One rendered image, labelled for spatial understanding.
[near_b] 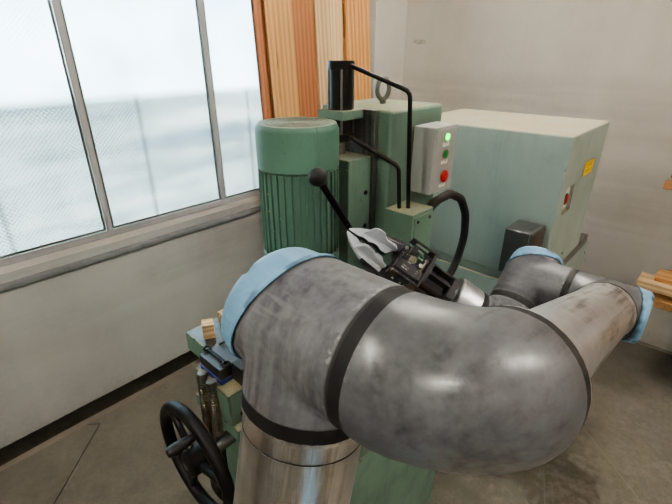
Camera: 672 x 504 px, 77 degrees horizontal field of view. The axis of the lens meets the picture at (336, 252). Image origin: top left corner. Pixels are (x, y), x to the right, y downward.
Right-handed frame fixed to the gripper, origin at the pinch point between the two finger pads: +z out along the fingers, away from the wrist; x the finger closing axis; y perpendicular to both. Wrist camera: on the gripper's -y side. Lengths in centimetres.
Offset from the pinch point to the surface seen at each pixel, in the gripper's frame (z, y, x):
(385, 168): 2.8, -14.4, -23.5
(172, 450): 4, -21, 51
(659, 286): -136, -102, -108
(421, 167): -4.1, -16.2, -30.4
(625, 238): -134, -138, -149
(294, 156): 18.1, -2.2, -7.2
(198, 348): 17, -55, 35
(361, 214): 1.2, -20.9, -13.4
